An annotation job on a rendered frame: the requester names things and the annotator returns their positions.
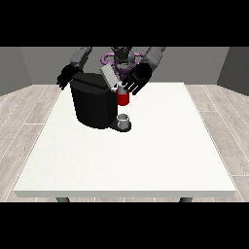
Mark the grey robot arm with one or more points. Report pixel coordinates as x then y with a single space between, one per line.
79 57
154 55

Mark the small grey coffee pod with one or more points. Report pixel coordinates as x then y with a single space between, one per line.
118 85

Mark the small grey cup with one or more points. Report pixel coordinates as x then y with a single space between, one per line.
123 121

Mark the black coffee machine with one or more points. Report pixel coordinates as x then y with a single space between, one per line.
92 102

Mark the grey robot trunk purple rings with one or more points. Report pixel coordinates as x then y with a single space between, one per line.
121 57

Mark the pale grey machine lid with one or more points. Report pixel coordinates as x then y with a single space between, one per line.
109 78

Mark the red pod holder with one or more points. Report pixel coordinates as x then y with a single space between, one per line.
122 98

